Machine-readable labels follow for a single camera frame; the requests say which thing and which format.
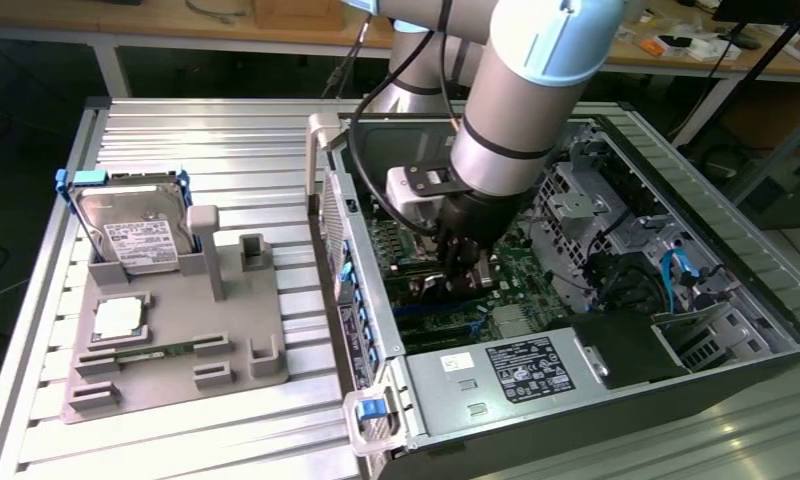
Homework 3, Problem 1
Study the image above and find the grey power supply unit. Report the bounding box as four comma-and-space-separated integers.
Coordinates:
403, 327, 609, 435

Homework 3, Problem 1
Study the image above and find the wooden desk white frame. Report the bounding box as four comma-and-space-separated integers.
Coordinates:
0, 0, 800, 146

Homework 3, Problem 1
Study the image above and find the black slanted pole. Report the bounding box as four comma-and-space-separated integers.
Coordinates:
670, 0, 800, 147

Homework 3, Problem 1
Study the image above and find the CPU socket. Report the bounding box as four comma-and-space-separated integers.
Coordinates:
405, 227, 442, 261

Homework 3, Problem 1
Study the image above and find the brown wooden box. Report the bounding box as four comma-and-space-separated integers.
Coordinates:
252, 0, 346, 31

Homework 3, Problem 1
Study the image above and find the grey metal strut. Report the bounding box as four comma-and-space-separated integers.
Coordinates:
733, 97, 800, 211

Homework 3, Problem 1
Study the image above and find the black monitor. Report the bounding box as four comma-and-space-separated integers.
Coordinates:
711, 0, 800, 25

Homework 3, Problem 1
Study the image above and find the black equipment box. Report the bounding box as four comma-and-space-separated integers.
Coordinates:
740, 159, 800, 231

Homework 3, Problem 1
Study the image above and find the black short expansion slot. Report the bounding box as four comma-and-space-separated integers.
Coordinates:
403, 319, 479, 351

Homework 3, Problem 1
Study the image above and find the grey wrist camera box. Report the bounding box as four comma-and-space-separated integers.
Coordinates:
385, 164, 459, 226

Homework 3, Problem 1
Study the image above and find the black power cable bundle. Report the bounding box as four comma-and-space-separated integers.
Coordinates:
586, 197, 669, 314

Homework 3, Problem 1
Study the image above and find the grey coiled cable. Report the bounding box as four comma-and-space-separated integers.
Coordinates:
186, 0, 250, 25

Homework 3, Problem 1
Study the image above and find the silver CPU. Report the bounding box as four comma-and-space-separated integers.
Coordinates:
91, 298, 147, 341

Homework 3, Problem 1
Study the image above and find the green RAM stick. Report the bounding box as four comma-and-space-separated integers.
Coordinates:
116, 341, 202, 362

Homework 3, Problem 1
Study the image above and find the open black PC case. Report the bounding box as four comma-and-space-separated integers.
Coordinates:
305, 112, 800, 480

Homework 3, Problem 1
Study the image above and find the perforated metal bracket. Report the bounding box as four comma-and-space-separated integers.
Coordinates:
653, 299, 766, 372

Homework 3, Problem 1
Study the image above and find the metal drive cage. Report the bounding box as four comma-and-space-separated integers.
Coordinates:
530, 127, 642, 309

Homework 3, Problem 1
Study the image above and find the white black device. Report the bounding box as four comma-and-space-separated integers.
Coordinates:
659, 33, 740, 62

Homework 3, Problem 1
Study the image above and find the thin cable metal connector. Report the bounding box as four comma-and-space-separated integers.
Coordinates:
319, 12, 375, 99

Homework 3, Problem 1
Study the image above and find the grey parts rack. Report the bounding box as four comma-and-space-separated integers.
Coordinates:
62, 203, 292, 426

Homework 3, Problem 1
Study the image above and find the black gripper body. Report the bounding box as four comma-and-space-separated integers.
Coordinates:
434, 192, 523, 250

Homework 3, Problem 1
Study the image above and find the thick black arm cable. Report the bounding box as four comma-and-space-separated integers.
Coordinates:
343, 0, 459, 236

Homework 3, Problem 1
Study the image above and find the blue SATA wire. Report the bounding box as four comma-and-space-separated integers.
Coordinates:
659, 247, 702, 314

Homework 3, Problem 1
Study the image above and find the green motherboard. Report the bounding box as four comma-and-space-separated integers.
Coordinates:
363, 189, 573, 354

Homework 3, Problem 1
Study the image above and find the silver chipset heatsink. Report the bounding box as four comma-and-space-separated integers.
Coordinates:
490, 305, 547, 336

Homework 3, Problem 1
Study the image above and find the hard disk blue carrier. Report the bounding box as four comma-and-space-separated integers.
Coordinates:
54, 168, 199, 274

